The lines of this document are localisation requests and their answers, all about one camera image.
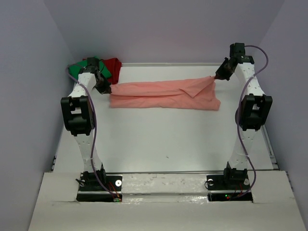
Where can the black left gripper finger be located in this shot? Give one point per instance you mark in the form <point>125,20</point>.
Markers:
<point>101,89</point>
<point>107,87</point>

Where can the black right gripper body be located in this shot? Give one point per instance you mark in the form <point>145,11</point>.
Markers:
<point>224,71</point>

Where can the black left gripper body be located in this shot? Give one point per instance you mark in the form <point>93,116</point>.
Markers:
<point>99,82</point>

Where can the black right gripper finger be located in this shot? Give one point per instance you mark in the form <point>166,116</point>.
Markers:
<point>223,67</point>
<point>223,75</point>

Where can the pink t shirt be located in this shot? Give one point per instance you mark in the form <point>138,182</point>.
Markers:
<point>196,94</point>

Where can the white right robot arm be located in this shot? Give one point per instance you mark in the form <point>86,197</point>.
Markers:
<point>251,114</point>

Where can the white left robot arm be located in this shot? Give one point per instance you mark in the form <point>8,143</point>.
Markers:
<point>80,118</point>

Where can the red folded t shirt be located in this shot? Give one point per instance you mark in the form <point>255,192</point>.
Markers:
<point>111,70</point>

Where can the green folded t shirt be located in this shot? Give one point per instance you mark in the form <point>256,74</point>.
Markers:
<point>75,68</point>

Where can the white front cover board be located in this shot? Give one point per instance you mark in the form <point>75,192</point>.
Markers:
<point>166,202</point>

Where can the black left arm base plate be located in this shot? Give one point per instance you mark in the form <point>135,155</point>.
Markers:
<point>94,192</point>

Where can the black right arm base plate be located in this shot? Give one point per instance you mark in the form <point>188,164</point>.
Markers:
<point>219,191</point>

